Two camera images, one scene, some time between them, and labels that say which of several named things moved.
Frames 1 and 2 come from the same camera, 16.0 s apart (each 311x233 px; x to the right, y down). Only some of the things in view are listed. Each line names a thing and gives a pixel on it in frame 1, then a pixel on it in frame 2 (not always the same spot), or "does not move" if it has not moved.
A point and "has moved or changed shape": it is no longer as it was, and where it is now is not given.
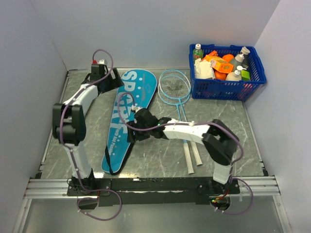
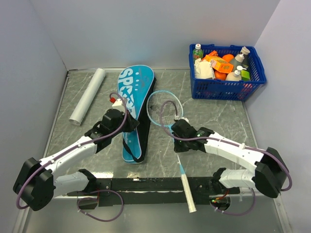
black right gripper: x=130 y=136 → x=179 y=149
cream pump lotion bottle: x=235 y=75 does not move
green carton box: x=245 y=75 does not move
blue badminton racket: x=176 y=84 → x=164 y=107
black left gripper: x=116 y=82 → x=132 y=123
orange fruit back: x=228 y=57 does not move
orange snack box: x=219 y=63 does not move
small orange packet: x=214 y=53 does not move
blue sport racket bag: x=137 y=89 has moved or changed shape
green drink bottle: x=198 y=53 does not move
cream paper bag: x=203 y=70 does not move
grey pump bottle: x=242 y=59 does not move
